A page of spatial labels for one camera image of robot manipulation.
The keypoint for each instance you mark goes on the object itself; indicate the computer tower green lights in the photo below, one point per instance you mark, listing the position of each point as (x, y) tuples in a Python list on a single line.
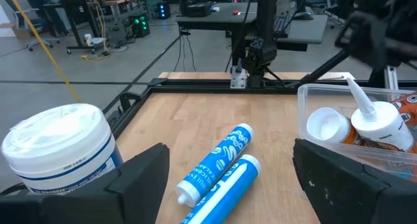
[(140, 23)]

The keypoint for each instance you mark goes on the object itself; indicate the silver frame bracket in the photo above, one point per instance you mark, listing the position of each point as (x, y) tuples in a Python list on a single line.
[(238, 79), (391, 79)]

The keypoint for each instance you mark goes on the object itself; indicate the blue silicone sealant tube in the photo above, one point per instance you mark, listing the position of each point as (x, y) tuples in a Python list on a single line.
[(228, 191), (215, 165)]

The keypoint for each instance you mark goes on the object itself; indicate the black rolling table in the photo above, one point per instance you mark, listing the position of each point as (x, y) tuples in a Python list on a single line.
[(78, 2)]

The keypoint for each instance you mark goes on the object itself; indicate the black computer mouse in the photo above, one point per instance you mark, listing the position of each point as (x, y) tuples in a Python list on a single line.
[(303, 15)]

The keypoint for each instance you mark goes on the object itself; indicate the orange sealant tube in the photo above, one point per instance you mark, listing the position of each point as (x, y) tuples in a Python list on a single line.
[(381, 126), (325, 126), (408, 110)]

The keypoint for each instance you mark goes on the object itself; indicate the computer tower blue lights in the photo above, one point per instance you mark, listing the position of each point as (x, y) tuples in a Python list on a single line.
[(163, 10)]

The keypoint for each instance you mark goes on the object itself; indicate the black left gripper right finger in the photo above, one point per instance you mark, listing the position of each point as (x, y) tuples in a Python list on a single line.
[(342, 191)]

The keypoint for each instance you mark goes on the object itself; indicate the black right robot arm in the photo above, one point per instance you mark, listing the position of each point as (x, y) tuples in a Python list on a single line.
[(260, 51)]

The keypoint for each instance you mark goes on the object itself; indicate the clear plastic container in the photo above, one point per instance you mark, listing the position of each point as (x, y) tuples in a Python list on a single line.
[(325, 95)]

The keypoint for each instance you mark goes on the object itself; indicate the Lysol wipes canister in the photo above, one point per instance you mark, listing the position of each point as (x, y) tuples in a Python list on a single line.
[(58, 142)]

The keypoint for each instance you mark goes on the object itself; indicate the office chair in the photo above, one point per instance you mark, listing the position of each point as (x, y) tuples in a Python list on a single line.
[(39, 38)]

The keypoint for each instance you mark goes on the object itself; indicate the black keyboard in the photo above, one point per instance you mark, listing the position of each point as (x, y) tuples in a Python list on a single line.
[(283, 25)]

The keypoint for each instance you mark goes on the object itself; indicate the black box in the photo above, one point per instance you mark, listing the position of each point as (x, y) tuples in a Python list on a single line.
[(198, 10)]

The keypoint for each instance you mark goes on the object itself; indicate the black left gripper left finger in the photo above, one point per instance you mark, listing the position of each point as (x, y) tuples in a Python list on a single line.
[(140, 191)]

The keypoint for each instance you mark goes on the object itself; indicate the small red object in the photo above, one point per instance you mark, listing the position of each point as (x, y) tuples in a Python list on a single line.
[(235, 12)]

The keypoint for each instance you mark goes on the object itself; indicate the person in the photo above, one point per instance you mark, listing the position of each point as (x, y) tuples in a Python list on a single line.
[(45, 12)]

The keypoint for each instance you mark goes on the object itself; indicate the white cup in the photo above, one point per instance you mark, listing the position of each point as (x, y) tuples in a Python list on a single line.
[(88, 40)]

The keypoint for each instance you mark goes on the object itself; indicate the black aluminium table frame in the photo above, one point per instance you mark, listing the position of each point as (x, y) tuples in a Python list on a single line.
[(195, 86)]

